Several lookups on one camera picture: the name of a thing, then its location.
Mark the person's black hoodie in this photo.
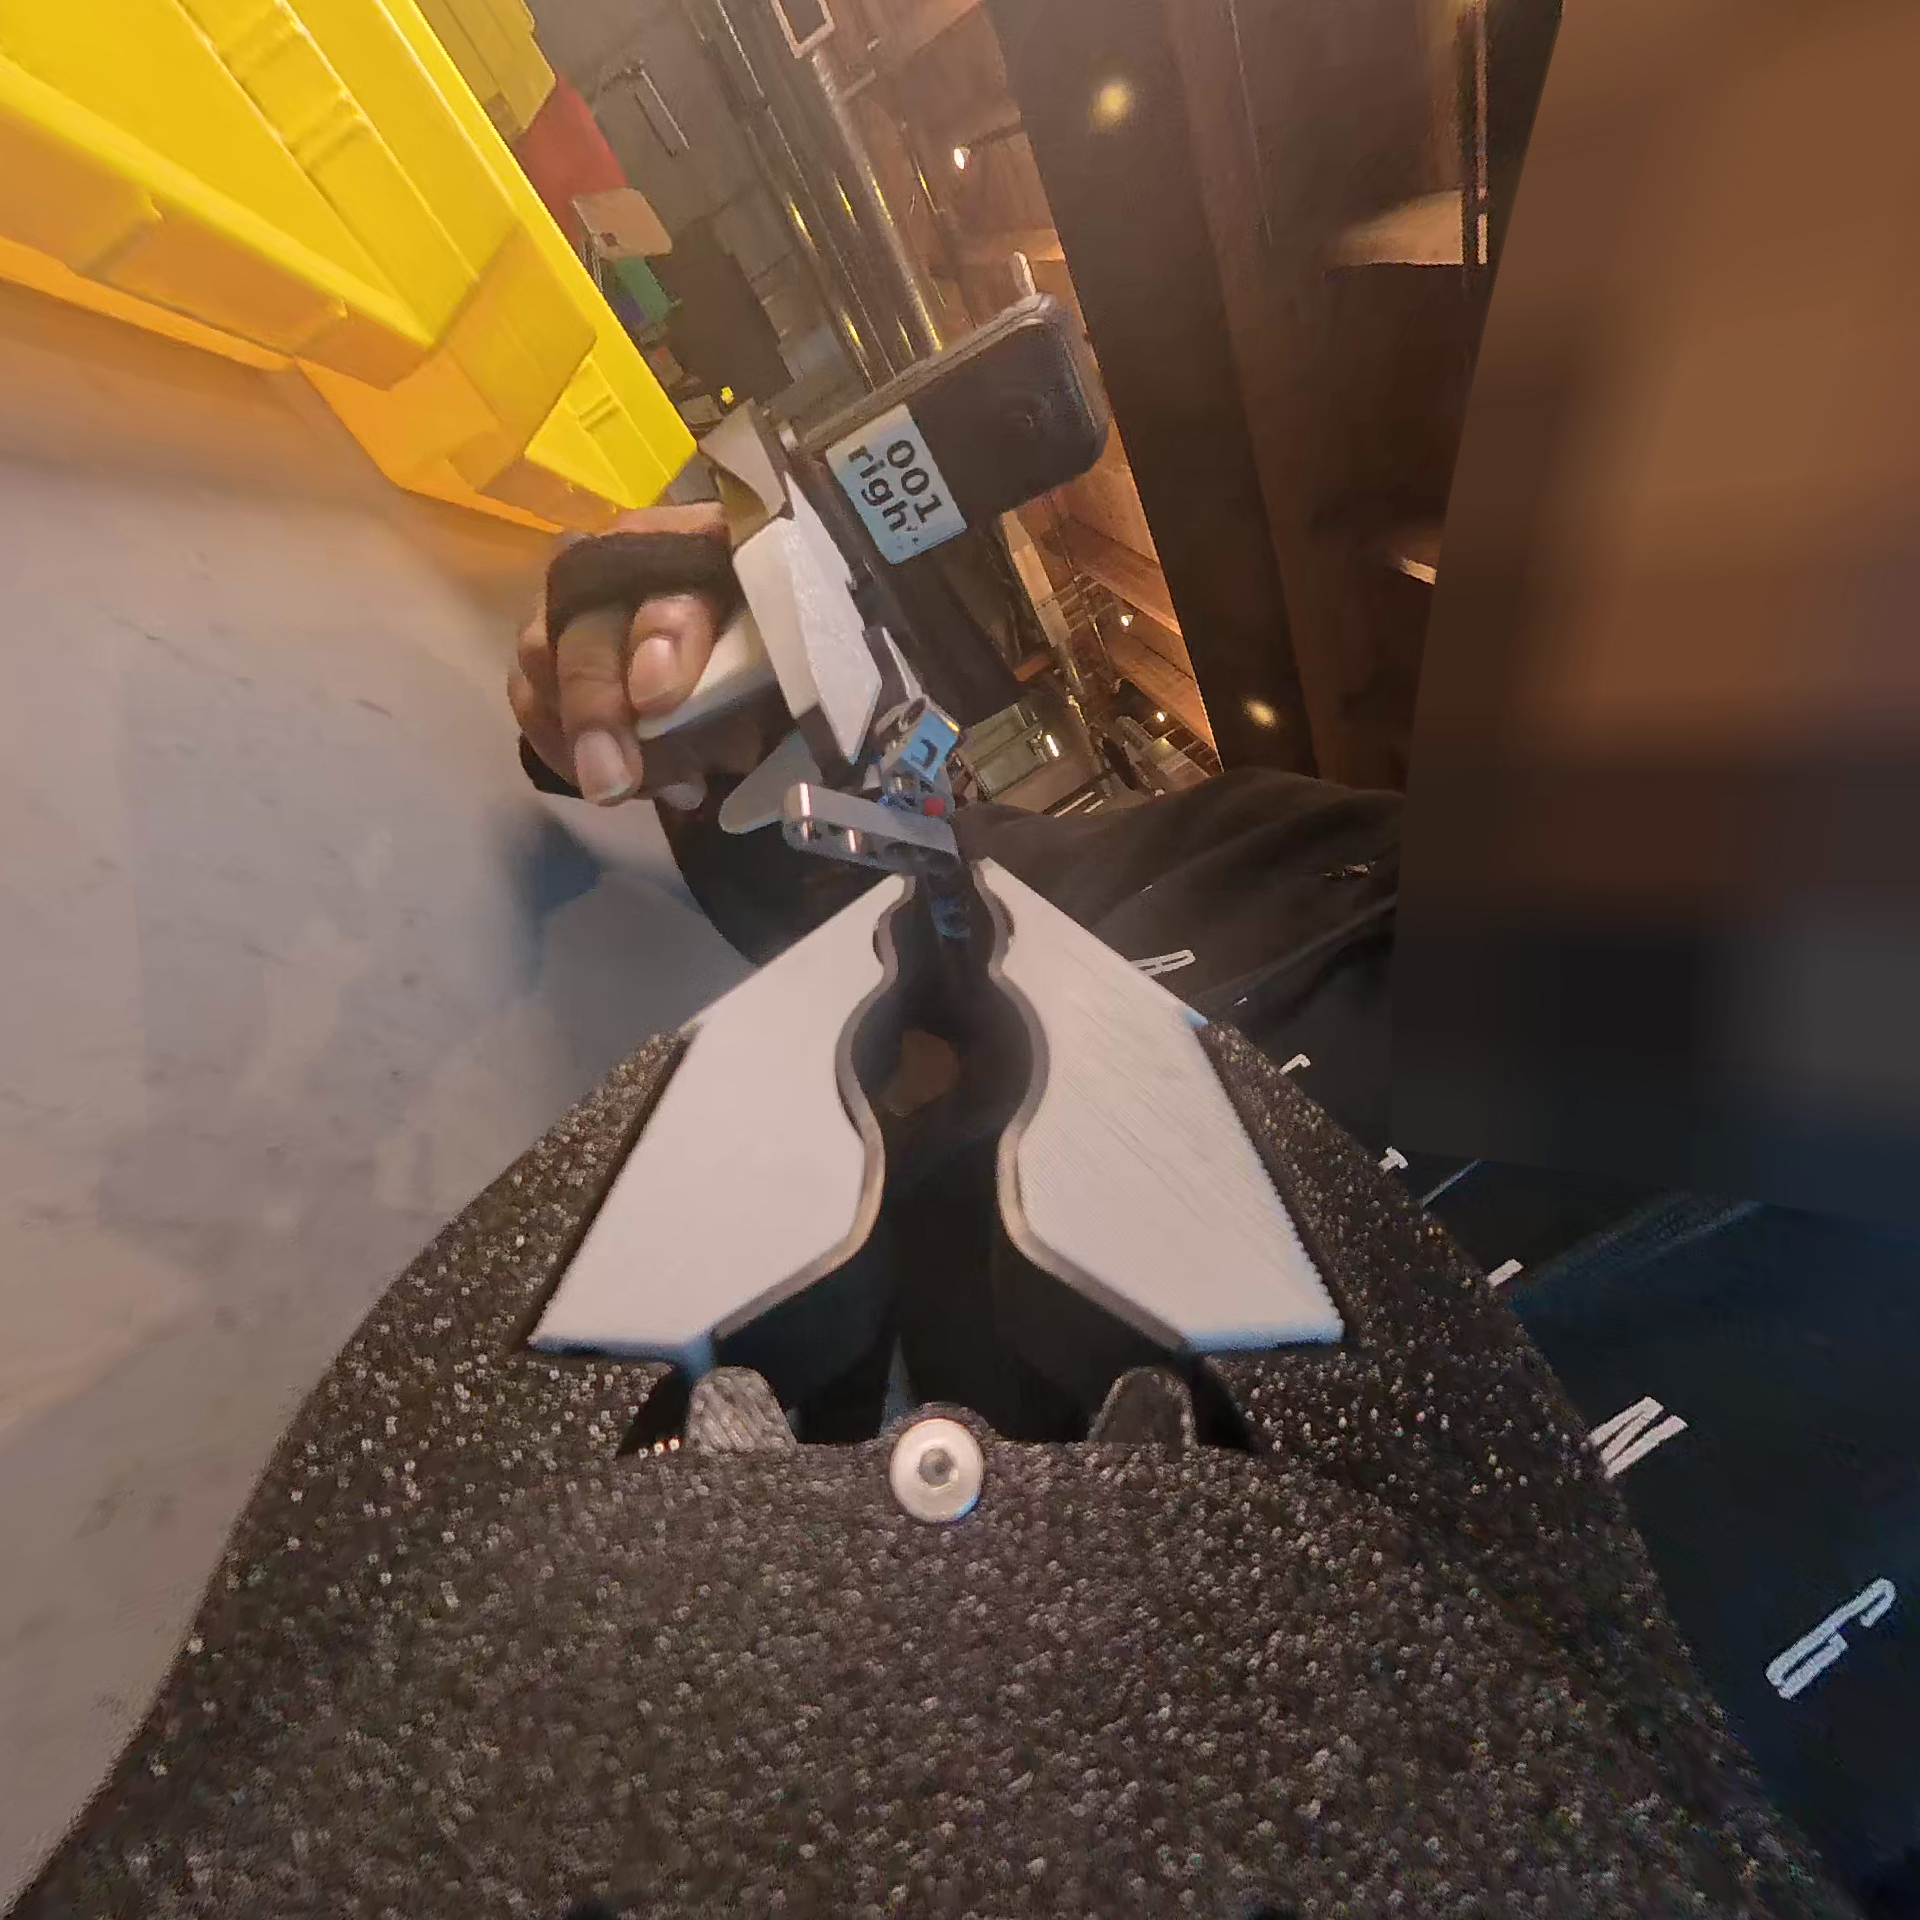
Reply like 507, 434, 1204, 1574
960, 766, 1920, 1920

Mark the red chair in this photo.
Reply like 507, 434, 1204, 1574
518, 82, 617, 227

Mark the grey brick beam piece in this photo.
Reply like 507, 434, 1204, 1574
780, 779, 992, 977

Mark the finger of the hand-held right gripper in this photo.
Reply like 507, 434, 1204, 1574
731, 503, 890, 770

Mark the grey desk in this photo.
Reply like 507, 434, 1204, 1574
0, 279, 841, 1891

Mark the beige chair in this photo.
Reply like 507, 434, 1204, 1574
573, 188, 675, 265

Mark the metal ventilation duct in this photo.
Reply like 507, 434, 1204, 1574
720, 0, 961, 347

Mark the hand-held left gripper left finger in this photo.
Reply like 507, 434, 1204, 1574
529, 872, 920, 1444

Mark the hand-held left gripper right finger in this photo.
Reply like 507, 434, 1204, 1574
969, 869, 1346, 1444

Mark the person's right hand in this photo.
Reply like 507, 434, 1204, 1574
512, 503, 732, 813

